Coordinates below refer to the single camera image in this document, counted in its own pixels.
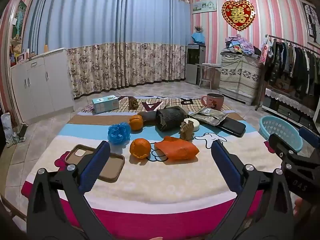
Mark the black ribbed sleeve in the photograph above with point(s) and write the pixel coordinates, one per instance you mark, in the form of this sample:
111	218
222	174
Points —
171	119

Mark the white round lid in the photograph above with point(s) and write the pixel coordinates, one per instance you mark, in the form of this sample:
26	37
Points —
196	123

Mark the crumpled plastic bag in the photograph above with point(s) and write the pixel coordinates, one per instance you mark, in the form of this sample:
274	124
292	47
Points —
8	130

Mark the landscape wall picture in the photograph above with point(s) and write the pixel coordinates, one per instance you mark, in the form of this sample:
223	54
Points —
203	6

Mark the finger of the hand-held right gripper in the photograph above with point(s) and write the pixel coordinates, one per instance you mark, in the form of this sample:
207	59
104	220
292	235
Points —
310	135
276	141

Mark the grey water dispenser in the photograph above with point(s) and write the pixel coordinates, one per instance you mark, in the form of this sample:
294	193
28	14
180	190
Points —
195	62

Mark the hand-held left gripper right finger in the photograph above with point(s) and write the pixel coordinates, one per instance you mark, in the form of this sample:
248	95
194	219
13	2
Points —
227	165

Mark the brown phone case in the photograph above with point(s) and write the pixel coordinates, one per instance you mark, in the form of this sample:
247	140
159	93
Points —
112	170

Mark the blue plastic bag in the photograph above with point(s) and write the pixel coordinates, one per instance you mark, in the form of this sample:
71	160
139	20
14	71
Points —
118	133

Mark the metal clothes rack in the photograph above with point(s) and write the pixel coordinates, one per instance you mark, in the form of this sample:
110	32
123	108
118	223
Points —
282	39

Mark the black flat case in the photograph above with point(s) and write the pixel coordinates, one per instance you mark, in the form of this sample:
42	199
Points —
232	128

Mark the window scene wall poster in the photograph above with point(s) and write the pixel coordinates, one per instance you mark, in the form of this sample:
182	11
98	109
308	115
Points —
311	20

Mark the grey cloth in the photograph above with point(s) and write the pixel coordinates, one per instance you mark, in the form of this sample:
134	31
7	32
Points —
148	116

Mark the teal plastic basket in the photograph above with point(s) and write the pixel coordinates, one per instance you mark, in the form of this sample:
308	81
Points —
287	130

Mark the teal cardboard box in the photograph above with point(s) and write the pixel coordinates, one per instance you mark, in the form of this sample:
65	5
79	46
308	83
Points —
105	106

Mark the orange fruit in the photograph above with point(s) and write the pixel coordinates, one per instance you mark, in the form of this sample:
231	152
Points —
140	148

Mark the pile of folded clothes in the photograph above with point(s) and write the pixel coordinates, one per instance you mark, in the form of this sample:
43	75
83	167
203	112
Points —
237	45

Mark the white cabinet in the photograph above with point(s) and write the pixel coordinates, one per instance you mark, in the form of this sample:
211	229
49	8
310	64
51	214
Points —
37	90

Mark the cabinet with patterned cover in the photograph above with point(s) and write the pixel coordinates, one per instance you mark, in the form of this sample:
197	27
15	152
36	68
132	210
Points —
237	77

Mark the orange plastic bag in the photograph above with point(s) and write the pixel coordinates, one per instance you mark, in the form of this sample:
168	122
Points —
177	151

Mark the grey printed snack packet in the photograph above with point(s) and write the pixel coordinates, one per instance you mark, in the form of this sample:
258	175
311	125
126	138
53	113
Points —
211	116

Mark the small potted plant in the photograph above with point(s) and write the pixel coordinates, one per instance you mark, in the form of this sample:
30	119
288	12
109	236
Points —
199	29

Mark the person's right hand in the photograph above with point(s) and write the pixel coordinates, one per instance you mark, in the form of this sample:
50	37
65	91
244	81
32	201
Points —
298	206

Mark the blue and floral curtain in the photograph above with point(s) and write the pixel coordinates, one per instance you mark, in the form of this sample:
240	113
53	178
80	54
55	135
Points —
112	30

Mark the low cabinet with lace cloth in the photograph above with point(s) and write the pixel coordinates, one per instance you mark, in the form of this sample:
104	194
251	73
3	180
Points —
287	97

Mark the green wall poster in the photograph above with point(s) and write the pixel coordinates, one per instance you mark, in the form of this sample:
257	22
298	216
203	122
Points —
20	22

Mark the blue cloth cover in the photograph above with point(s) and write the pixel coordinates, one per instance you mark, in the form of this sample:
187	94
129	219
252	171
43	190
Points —
198	38

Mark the small photo frame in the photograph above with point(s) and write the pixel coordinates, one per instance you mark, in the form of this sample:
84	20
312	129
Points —
20	58

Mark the small white side table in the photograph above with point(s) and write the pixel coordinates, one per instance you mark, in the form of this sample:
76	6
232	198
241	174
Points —
207	65

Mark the pink cartoon mug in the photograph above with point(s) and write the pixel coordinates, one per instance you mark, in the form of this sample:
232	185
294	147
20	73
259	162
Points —
213	103

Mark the red heart wall decoration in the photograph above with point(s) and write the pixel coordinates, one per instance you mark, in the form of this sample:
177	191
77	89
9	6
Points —
238	15

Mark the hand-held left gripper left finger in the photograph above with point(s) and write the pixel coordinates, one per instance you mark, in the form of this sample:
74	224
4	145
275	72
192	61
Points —
93	167

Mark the row of hanging clothes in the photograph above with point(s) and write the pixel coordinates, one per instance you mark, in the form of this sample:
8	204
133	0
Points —
297	62

